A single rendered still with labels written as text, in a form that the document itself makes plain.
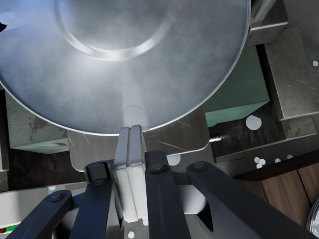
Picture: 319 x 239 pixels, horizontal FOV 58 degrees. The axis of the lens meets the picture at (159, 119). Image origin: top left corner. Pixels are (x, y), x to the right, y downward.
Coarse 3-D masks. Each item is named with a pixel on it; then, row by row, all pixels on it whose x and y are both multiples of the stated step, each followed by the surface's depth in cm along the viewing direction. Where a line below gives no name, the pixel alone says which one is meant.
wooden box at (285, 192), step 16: (288, 160) 99; (304, 160) 84; (240, 176) 95; (256, 176) 81; (272, 176) 71; (288, 176) 70; (304, 176) 70; (256, 192) 76; (272, 192) 69; (288, 192) 69; (304, 192) 69; (288, 208) 69; (304, 208) 69; (304, 224) 68
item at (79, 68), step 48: (0, 0) 31; (48, 0) 31; (96, 0) 30; (144, 0) 30; (192, 0) 31; (240, 0) 31; (0, 48) 30; (48, 48) 30; (96, 48) 30; (144, 48) 30; (192, 48) 30; (240, 48) 30; (48, 96) 29; (96, 96) 29; (144, 96) 29; (192, 96) 29
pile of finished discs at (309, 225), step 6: (318, 198) 68; (318, 204) 66; (312, 210) 67; (318, 210) 65; (312, 216) 66; (318, 216) 66; (312, 222) 66; (318, 222) 65; (306, 228) 67; (312, 228) 65; (318, 228) 66; (318, 234) 65
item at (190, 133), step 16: (192, 112) 29; (160, 128) 29; (176, 128) 29; (192, 128) 29; (80, 144) 29; (96, 144) 29; (112, 144) 29; (160, 144) 29; (176, 144) 28; (192, 144) 28; (80, 160) 28; (96, 160) 28
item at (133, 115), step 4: (128, 108) 29; (132, 108) 29; (136, 108) 29; (140, 108) 29; (124, 112) 29; (128, 112) 29; (132, 112) 29; (136, 112) 29; (140, 112) 29; (144, 112) 29; (124, 116) 29; (128, 116) 29; (132, 116) 29; (136, 116) 29; (140, 116) 29; (144, 116) 29; (124, 120) 29; (128, 120) 29; (132, 120) 29; (136, 120) 29; (140, 120) 29; (128, 124) 29; (132, 124) 29; (136, 124) 29
